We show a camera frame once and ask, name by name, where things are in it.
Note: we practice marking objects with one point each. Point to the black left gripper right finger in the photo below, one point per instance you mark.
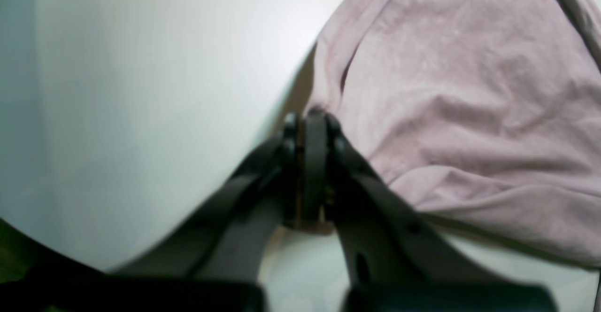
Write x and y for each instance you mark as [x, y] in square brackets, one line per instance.
[395, 260]

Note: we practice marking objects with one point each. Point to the mauve t-shirt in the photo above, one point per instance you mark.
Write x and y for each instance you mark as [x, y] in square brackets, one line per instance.
[485, 112]

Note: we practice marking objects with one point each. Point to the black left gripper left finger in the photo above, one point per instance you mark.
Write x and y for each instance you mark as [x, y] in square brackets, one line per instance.
[210, 263]

